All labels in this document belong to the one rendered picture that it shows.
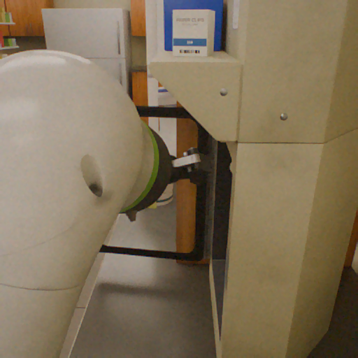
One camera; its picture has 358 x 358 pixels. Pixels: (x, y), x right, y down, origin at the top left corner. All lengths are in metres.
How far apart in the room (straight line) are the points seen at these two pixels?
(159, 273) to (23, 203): 0.81
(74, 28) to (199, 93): 5.14
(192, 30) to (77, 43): 5.05
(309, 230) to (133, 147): 0.39
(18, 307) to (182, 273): 0.79
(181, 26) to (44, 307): 0.41
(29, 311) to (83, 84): 0.12
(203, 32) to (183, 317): 0.61
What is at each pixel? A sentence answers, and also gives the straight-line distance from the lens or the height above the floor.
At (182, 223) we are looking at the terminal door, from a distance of 0.87.
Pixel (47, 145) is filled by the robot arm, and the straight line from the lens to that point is 0.17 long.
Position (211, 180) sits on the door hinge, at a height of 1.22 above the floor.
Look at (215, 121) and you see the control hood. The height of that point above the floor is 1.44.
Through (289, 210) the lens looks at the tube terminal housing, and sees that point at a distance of 0.52.
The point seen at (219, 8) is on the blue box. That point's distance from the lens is 0.65.
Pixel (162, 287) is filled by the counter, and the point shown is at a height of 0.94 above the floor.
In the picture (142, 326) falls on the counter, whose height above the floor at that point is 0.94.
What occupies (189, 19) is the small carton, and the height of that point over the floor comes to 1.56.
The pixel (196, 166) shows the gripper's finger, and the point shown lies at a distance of 0.40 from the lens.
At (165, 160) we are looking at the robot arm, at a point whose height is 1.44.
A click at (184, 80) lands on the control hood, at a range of 0.44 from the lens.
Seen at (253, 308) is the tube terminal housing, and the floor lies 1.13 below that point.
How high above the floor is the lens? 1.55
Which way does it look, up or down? 23 degrees down
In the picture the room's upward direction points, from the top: straight up
